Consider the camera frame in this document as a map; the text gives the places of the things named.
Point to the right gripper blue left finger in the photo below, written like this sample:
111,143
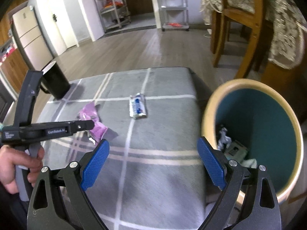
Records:
47,209

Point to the beige refrigerator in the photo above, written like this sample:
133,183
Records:
30,39

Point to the wooden dining chair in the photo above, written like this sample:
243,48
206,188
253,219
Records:
259,40

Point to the white door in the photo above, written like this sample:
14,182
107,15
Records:
57,24

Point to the trash pile inside bin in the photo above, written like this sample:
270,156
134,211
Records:
233,149

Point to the pink plastic wrapper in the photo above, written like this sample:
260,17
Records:
99,131

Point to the white rolling shelf cart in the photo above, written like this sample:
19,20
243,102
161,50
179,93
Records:
174,14

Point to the grey plaid plush mat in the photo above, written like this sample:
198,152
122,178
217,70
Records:
153,177

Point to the metal storage rack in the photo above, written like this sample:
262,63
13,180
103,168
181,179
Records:
114,14

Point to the lace tablecloth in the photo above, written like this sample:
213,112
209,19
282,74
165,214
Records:
289,24

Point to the blue white Coltalin blister pack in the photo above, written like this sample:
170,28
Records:
137,106

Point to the teal and cream trash bin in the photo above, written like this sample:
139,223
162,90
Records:
260,119

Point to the black mug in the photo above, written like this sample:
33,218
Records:
54,81

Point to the person's left hand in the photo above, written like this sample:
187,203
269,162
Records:
10,158

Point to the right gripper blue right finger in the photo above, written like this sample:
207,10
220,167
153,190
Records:
260,207

